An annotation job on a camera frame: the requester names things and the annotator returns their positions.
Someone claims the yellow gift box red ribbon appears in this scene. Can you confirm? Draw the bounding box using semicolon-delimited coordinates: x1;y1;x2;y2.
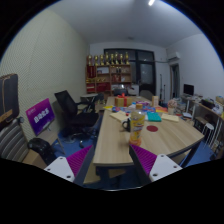
115;94;132;107

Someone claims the white stool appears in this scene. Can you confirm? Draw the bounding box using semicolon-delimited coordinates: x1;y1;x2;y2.
202;123;214;144

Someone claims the black mug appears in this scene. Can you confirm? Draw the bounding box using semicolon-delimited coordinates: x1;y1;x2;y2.
122;118;131;132

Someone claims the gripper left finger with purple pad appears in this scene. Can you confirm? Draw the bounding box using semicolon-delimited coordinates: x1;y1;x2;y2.
45;145;94;186

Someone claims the purple sign board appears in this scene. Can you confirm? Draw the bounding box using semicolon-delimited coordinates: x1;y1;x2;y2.
26;98;55;135

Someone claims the wooden side desk right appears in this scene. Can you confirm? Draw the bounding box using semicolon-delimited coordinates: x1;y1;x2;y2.
181;94;224;148

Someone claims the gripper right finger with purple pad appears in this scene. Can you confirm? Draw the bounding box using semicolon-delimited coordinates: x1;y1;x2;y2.
129;144;181;185

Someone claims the dark glass door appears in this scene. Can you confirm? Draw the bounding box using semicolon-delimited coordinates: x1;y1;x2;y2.
104;48;156;94

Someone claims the small cardboard box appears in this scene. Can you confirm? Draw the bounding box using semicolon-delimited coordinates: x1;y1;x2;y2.
152;96;159;107

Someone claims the wall air conditioner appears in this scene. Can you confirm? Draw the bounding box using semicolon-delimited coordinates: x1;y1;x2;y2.
167;52;180;61

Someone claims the striped grey chair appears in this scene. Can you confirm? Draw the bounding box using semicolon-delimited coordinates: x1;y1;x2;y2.
0;119;28;162

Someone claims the wooden shelf with trophies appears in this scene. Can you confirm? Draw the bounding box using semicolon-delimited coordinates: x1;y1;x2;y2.
86;52;132;94

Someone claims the beige paper pad right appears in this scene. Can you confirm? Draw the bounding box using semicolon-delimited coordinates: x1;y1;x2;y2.
161;113;179;122

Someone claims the beige paper pad left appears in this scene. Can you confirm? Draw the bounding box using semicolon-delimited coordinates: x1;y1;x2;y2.
110;111;129;122

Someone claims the beige paper pad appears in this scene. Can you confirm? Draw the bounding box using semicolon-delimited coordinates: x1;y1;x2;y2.
110;111;129;122
161;113;179;122

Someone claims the red round coaster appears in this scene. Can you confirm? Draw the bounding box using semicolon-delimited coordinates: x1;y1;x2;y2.
147;125;158;132

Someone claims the black computer monitor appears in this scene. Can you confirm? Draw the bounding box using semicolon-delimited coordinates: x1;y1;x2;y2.
183;84;194;96

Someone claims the black office chair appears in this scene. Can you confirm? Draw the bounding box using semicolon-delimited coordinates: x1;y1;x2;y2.
55;90;99;137

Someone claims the yellow-labelled plastic bottle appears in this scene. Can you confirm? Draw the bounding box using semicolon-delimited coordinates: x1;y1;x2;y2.
129;110;145;146

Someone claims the black bag on floor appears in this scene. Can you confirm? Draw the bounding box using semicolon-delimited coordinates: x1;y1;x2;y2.
27;138;56;165

